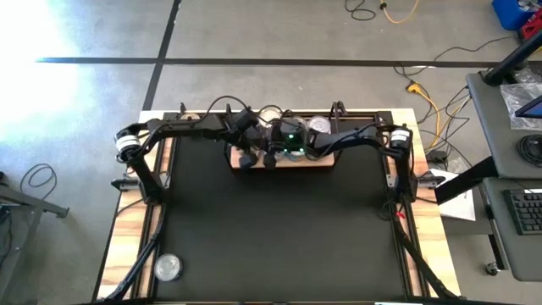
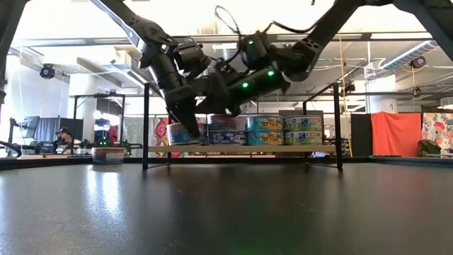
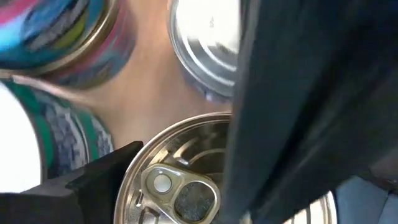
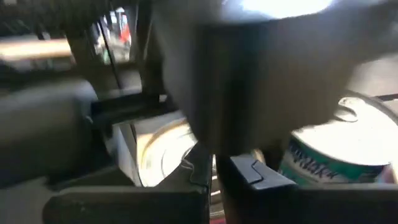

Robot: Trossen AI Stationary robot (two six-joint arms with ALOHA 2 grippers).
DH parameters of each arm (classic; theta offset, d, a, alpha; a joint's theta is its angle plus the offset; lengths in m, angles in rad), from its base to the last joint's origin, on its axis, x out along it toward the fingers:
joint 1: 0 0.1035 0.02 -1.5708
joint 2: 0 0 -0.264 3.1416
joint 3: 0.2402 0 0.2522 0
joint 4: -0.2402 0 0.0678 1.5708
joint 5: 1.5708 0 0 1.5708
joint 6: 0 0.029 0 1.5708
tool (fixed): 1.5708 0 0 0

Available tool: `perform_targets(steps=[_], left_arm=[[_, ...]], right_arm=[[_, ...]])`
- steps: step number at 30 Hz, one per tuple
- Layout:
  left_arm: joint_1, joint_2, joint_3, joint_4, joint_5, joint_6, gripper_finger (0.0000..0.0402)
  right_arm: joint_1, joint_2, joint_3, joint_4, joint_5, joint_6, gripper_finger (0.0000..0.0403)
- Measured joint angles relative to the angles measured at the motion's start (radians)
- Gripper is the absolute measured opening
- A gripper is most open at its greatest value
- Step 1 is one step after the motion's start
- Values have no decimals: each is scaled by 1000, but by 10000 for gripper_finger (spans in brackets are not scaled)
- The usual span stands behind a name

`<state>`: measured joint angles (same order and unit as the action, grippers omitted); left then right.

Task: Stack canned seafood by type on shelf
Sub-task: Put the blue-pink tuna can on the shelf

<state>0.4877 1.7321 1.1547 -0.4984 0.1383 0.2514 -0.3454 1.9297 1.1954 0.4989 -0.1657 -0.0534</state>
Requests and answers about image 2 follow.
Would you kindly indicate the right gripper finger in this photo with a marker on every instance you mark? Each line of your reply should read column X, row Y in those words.
column 219, row 108

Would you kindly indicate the orange cloth panel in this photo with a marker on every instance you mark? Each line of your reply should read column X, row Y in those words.
column 395, row 134

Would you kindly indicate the background black robot arms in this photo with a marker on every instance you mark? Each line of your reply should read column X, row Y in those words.
column 102, row 142

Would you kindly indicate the olive green bag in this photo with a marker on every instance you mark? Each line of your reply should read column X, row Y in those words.
column 428, row 148

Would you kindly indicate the silver ventilation duct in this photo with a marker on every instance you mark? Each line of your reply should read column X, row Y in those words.
column 410, row 53

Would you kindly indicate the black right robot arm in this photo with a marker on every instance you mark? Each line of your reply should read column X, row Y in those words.
column 318, row 35

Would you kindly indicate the black ceiling spotlight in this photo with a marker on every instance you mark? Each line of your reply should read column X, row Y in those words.
column 47, row 71
column 418, row 62

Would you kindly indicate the black partition panel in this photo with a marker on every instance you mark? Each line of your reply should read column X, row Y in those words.
column 361, row 134

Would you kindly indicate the silver can green white label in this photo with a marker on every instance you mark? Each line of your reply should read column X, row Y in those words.
column 303, row 138

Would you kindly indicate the grey curtain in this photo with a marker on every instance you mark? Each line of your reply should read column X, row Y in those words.
column 46, row 129

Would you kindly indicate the black monitor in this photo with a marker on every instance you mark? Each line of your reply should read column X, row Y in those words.
column 30, row 124

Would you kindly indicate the person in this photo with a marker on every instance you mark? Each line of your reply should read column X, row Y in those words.
column 64, row 136

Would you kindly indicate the pale gold tin can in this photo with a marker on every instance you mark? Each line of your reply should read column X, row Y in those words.
column 108, row 156

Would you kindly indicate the black aluminium table frame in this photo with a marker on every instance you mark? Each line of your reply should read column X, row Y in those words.
column 389, row 160

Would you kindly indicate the white round column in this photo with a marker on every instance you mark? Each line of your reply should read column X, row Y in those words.
column 382, row 95

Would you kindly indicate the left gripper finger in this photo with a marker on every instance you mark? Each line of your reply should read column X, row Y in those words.
column 185, row 117

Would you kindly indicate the silver can blue label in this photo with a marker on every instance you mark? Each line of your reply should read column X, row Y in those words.
column 264, row 138

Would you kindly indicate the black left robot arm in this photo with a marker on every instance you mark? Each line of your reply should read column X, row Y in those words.
column 141, row 26

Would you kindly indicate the silver tin can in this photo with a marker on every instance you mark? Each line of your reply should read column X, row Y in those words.
column 175, row 134
column 226, row 138
column 302, row 123
column 264, row 124

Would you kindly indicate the floral patterned cloth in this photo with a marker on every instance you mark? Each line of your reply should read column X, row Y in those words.
column 439, row 131

